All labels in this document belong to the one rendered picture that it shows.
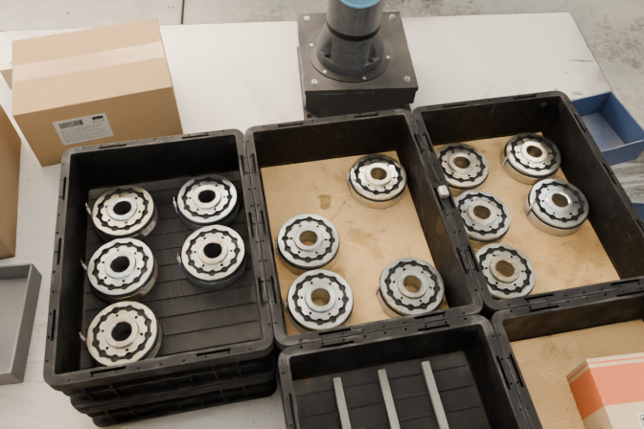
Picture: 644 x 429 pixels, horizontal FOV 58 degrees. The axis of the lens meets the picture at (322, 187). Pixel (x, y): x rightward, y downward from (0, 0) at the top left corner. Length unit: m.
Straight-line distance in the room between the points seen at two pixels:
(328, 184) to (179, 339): 0.37
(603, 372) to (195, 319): 0.59
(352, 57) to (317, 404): 0.72
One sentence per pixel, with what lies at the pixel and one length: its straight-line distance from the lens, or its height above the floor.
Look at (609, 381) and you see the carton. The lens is 0.92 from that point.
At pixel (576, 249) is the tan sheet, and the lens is 1.10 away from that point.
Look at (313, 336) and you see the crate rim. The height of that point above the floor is 0.93.
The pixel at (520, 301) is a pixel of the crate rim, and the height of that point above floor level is 0.93.
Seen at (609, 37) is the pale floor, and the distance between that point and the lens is 3.00.
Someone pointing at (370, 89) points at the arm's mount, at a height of 0.80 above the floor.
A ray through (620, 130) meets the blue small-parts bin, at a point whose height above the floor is 0.72.
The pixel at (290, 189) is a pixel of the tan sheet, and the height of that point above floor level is 0.83.
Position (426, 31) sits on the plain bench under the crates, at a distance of 1.61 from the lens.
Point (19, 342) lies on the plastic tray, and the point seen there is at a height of 0.74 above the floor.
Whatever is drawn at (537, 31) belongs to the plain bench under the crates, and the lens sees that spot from 1.70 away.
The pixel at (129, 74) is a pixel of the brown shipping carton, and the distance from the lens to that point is 1.25.
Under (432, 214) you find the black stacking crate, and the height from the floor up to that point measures 0.90.
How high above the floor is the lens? 1.69
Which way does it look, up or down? 54 degrees down
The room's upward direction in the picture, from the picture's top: 3 degrees clockwise
